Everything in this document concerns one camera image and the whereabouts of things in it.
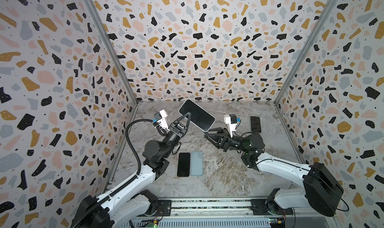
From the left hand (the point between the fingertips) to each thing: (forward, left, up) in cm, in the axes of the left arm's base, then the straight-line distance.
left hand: (190, 113), depth 57 cm
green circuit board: (-31, +18, -43) cm, 57 cm away
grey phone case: (-3, -2, -43) cm, 44 cm away
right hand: (-6, -6, -7) cm, 10 cm away
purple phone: (-4, +6, -44) cm, 44 cm away
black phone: (+27, -45, -44) cm, 68 cm away
